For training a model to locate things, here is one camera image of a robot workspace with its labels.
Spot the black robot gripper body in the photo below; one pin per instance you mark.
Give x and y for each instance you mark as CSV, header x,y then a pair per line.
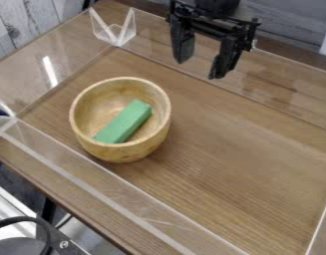
x,y
217,18

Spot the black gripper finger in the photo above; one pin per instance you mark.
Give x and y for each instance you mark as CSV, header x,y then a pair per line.
x,y
227,59
182,39

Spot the green rectangular block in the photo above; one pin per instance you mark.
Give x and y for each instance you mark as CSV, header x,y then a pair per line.
x,y
125,124

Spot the light brown wooden bowl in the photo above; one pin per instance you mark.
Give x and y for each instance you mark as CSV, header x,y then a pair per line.
x,y
101,102

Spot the black table leg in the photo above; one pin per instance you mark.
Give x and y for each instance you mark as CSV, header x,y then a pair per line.
x,y
49,210

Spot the clear acrylic corner bracket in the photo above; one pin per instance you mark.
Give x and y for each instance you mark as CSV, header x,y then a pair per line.
x,y
114,34

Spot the clear acrylic tray wall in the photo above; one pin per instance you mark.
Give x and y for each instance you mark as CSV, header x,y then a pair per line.
x,y
235,186

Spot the black metal bracket with screw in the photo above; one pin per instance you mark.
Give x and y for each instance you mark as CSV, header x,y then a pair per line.
x,y
63,246

